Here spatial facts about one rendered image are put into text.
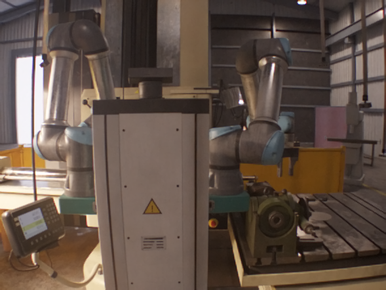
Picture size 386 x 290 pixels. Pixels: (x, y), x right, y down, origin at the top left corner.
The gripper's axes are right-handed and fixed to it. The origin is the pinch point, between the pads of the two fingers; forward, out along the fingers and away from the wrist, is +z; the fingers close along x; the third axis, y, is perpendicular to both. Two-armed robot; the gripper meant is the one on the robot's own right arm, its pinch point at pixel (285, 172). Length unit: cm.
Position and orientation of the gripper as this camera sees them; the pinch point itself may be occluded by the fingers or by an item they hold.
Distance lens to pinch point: 163.1
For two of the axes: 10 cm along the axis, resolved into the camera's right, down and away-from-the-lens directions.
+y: -2.9, -1.1, 9.5
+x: -9.6, 0.3, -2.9
